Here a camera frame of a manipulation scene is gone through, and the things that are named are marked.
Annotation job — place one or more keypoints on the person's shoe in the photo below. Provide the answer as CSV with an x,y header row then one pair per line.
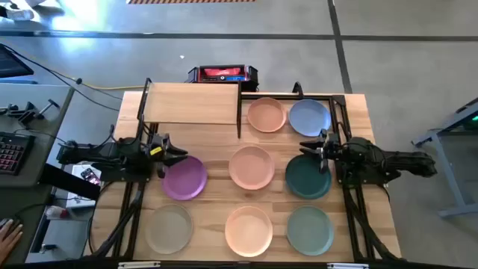
x,y
18,14

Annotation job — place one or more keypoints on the black desk clamp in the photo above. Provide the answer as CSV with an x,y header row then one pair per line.
x,y
26,116

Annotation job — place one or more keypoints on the sage green plate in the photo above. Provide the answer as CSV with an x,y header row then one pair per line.
x,y
310,230

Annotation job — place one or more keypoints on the grey side desk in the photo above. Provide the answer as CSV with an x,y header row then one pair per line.
x,y
37,93

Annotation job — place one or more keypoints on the dark green plate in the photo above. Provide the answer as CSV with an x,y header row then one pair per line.
x,y
306,179

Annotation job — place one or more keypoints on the black flat panel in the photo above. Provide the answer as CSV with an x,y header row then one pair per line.
x,y
67,181

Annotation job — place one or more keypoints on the purple plate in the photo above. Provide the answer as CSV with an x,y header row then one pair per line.
x,y
185,179

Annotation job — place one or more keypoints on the black computer monitor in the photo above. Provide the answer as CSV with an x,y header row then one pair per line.
x,y
11,63

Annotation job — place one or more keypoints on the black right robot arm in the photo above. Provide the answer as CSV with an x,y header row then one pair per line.
x,y
392,160

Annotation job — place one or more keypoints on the smartphone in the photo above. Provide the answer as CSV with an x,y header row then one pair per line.
x,y
89,175

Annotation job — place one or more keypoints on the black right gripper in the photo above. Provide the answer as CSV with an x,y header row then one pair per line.
x,y
330,147

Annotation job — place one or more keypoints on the orange salmon plate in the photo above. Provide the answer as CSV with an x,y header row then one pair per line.
x,y
266,114

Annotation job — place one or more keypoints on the red and black tool case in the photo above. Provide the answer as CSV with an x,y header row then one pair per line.
x,y
224,73

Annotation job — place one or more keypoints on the black keyboard with red keys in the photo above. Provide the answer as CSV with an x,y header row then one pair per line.
x,y
13,155

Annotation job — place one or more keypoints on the black computer mouse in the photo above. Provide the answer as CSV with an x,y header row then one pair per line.
x,y
11,223

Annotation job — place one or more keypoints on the white clip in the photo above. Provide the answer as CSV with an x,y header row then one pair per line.
x,y
138,265
347,266

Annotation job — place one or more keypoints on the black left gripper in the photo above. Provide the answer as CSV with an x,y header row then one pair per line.
x,y
160,143

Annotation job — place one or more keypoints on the pink salmon plate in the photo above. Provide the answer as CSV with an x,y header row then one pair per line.
x,y
251,168

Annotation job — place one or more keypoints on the pale peach plate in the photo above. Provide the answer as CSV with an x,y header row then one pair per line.
x,y
248,231

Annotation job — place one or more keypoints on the white box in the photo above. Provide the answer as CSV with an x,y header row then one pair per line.
x,y
78,171

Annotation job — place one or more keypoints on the small black bracket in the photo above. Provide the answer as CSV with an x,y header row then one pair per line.
x,y
48,247

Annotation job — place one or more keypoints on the black shelf frame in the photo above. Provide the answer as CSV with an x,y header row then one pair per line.
x,y
239,127

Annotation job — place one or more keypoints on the beige grey plate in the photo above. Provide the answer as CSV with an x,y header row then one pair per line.
x,y
169,228

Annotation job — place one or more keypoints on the wooden shelf board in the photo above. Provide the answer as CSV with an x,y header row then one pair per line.
x,y
190,102

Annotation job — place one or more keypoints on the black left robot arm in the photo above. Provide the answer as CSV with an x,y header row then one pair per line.
x,y
112,153

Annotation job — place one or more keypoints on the person's hand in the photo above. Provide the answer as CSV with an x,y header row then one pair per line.
x,y
7,243

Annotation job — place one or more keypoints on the black aluminium rig frame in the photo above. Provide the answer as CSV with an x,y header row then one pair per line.
x,y
291,97

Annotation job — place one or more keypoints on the grey metal stand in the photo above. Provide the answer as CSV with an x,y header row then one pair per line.
x,y
448,172

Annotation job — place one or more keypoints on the white bottle with red cap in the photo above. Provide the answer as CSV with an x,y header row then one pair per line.
x,y
56,212

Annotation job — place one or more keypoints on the blue plate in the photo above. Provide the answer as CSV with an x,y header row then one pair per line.
x,y
308,116

